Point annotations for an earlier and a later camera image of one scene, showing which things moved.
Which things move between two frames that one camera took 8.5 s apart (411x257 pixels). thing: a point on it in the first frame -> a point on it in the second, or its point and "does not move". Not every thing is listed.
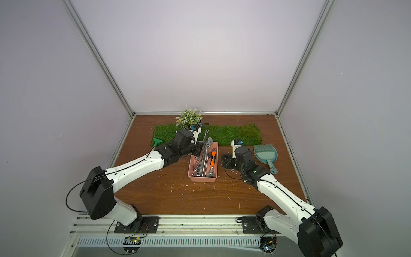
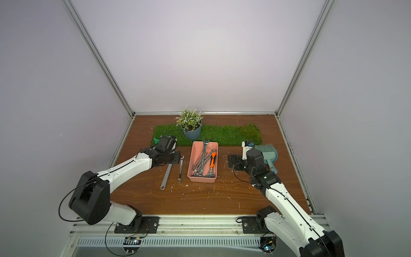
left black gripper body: x=191 y=149 -> x=172 y=157
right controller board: x=268 y=244 does not move
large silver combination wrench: x=206 y=151 -> x=163 y=185
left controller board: x=131 y=244 does not move
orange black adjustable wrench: x=212 y=174 does not move
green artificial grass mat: x=246 y=135 does not move
